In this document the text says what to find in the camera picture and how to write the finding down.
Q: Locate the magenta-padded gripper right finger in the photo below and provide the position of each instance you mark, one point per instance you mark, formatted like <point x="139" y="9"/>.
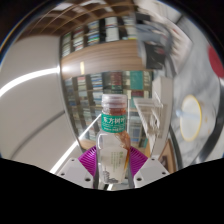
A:
<point x="151" y="170"/>

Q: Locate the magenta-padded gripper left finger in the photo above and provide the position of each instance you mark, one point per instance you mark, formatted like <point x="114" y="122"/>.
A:
<point x="74" y="170"/>

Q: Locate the clear bottle with green label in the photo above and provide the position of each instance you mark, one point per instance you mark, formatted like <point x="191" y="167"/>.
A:
<point x="113" y="143"/>

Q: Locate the long ceiling light strip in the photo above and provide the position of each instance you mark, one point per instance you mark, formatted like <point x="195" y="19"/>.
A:
<point x="68" y="153"/>
<point x="30" y="77"/>

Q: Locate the beige building model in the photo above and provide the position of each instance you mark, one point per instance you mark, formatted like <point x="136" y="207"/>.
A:
<point x="146" y="110"/>

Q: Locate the light blue spoon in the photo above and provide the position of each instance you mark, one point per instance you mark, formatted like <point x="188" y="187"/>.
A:
<point x="186" y="114"/>

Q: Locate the flat round red coaster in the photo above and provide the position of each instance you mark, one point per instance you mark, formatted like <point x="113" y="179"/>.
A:
<point x="216" y="61"/>

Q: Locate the wooden cubby shelf unit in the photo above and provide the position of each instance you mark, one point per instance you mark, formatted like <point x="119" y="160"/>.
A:
<point x="83" y="6"/>

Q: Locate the large wall bookshelf with books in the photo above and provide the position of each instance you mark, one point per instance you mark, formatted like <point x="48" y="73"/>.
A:
<point x="86" y="90"/>

